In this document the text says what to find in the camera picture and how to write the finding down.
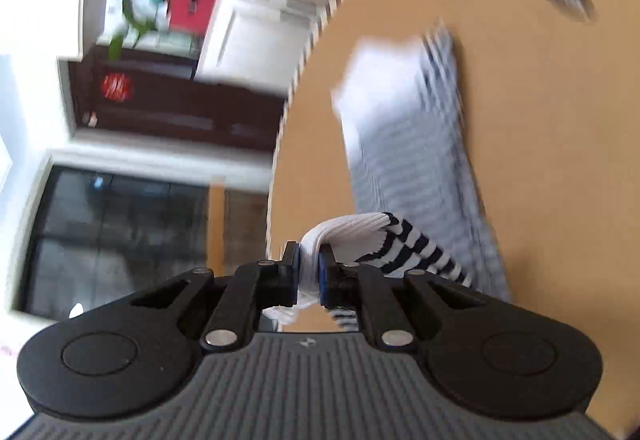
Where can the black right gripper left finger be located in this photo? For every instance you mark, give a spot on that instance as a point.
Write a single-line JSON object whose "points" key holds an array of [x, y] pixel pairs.
{"points": [[222, 313]]}

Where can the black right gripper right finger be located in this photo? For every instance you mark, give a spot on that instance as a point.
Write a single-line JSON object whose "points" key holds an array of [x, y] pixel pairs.
{"points": [[392, 313]]}

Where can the dark wooden door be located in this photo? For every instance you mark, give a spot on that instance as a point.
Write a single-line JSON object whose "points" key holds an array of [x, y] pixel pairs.
{"points": [[157, 95]]}

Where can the navy white striped knit sweater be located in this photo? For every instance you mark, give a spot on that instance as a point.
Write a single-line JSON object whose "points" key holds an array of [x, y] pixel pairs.
{"points": [[417, 205]]}

